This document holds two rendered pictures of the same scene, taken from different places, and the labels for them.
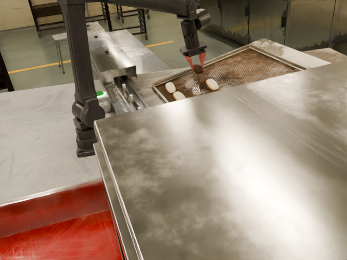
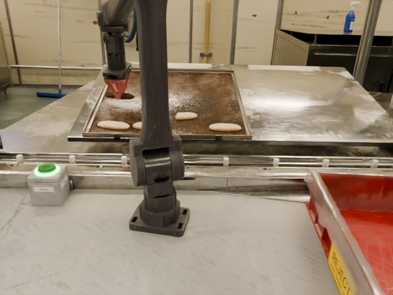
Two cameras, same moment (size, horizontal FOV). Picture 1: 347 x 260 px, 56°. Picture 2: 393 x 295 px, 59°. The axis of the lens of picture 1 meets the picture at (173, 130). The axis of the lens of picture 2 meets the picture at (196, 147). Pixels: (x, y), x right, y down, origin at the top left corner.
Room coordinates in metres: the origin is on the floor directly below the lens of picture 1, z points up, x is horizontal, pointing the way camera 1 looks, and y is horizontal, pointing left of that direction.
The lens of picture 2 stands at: (0.76, 0.90, 1.30)
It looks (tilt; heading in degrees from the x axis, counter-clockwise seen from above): 25 degrees down; 285
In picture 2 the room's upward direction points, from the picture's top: 2 degrees clockwise
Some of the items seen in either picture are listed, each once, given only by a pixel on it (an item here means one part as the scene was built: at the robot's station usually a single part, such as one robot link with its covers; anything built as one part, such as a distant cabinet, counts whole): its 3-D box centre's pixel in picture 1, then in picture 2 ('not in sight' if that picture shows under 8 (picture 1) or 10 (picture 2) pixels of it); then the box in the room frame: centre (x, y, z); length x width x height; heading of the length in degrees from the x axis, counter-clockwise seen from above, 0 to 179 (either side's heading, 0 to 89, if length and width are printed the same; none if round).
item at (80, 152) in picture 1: (88, 136); (159, 206); (0.99, 0.30, 0.86); 0.12 x 0.09 x 0.08; 6
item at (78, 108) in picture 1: (88, 115); (154, 171); (1.01, 0.29, 0.94); 0.09 x 0.05 x 0.10; 127
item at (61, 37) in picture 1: (70, 51); not in sight; (4.47, 1.30, 0.23); 0.36 x 0.36 x 0.46; 23
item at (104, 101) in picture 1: (102, 106); (51, 189); (1.28, 0.29, 0.84); 0.08 x 0.08 x 0.11; 17
